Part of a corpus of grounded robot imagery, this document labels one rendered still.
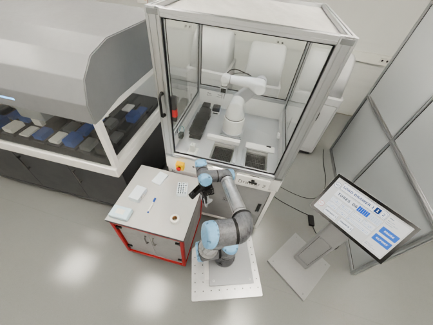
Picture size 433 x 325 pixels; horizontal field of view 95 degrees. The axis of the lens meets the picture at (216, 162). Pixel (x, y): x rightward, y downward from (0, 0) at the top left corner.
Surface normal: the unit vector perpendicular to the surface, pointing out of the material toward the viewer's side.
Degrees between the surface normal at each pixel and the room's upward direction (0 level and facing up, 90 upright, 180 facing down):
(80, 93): 69
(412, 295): 0
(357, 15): 90
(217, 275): 3
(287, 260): 3
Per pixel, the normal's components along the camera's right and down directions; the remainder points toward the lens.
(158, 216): 0.08, -0.68
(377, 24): -0.26, 0.69
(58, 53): -0.08, -0.06
